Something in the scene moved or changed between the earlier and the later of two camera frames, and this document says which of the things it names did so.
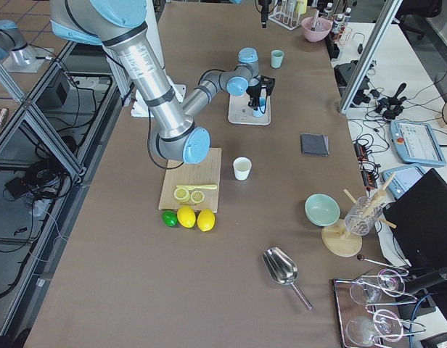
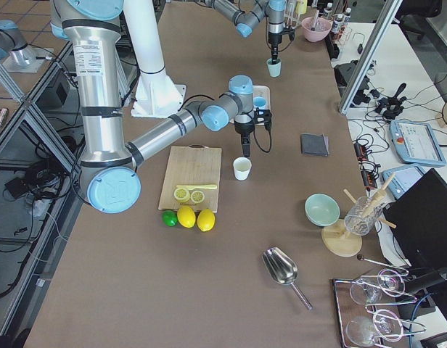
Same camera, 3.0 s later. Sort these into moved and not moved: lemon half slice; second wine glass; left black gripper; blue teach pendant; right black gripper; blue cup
Moved: left black gripper; right black gripper
Not moved: blue teach pendant; blue cup; lemon half slice; second wine glass
